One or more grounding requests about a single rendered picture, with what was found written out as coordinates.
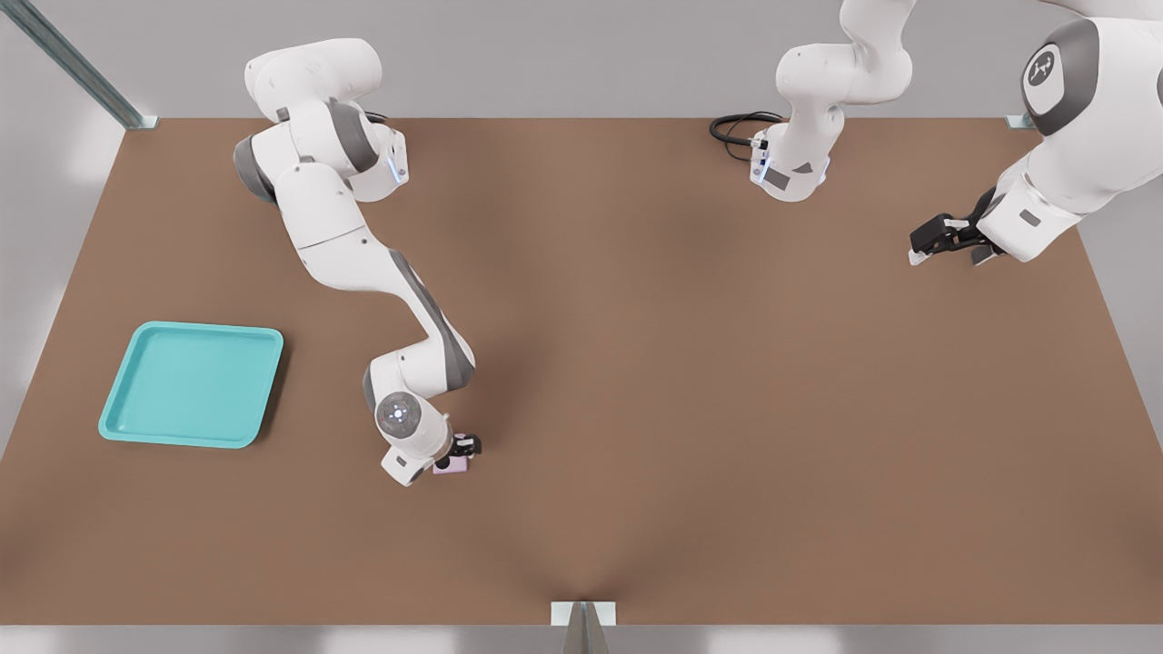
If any pale blue-green tray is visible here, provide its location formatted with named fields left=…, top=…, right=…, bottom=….
left=98, top=321, right=285, bottom=450

